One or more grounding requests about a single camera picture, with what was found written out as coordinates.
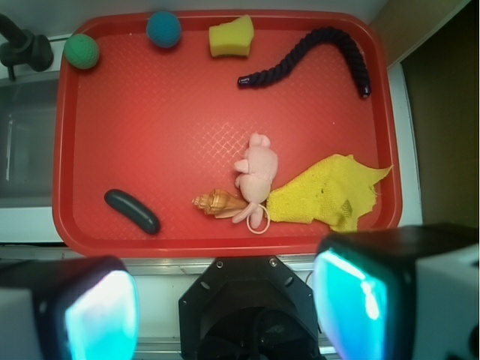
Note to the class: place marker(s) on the metal sink basin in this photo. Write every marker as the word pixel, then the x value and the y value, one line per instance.
pixel 28 123

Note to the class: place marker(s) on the black oblong capsule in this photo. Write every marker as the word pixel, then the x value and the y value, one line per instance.
pixel 134 210

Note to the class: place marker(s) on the yellow knit cloth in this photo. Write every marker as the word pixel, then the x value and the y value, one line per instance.
pixel 336 191

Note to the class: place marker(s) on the red plastic tray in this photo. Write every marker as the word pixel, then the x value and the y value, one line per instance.
pixel 166 125

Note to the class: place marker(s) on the pink plush toy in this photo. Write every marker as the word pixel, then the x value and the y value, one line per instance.
pixel 256 173

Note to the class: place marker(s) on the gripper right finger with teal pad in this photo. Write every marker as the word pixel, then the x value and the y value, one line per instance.
pixel 406 293

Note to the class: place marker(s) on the tan seashell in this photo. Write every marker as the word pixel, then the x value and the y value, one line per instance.
pixel 219 203

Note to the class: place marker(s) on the blue foam ball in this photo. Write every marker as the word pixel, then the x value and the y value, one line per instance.
pixel 164 29

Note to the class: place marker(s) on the green foam ball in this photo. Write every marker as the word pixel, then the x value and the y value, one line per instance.
pixel 81 51

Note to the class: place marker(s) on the yellow sponge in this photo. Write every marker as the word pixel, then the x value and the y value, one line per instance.
pixel 231 38

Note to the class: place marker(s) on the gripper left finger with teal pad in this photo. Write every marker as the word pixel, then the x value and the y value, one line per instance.
pixel 86 308

